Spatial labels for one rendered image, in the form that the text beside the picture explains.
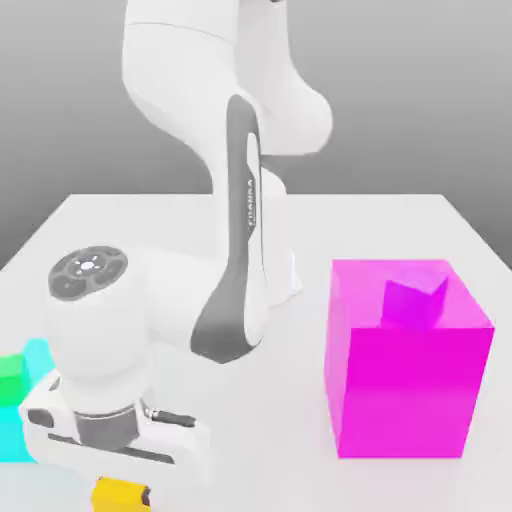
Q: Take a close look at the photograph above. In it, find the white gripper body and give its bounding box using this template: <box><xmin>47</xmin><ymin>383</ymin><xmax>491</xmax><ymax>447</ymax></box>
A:
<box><xmin>21</xmin><ymin>415</ymin><xmax>212</xmax><ymax>488</ymax></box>

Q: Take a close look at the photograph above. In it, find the small yellow cube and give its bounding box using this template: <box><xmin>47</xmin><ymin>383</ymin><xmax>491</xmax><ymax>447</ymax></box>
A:
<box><xmin>90</xmin><ymin>475</ymin><xmax>150</xmax><ymax>512</ymax></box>

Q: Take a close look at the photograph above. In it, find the small green cube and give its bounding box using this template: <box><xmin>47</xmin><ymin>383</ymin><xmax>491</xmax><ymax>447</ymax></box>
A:
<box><xmin>0</xmin><ymin>353</ymin><xmax>32</xmax><ymax>408</ymax></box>

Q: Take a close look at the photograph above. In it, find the small purple cube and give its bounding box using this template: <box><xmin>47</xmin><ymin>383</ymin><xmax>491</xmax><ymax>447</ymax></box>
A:
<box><xmin>379</xmin><ymin>275</ymin><xmax>449</xmax><ymax>330</ymax></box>

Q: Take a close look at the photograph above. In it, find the large cyan box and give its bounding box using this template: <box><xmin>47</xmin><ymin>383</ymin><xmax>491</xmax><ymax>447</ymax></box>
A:
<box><xmin>0</xmin><ymin>337</ymin><xmax>57</xmax><ymax>465</ymax></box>

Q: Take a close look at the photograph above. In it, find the large magenta box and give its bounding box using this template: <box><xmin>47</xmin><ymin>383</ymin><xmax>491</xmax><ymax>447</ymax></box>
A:
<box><xmin>323</xmin><ymin>258</ymin><xmax>496</xmax><ymax>460</ymax></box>

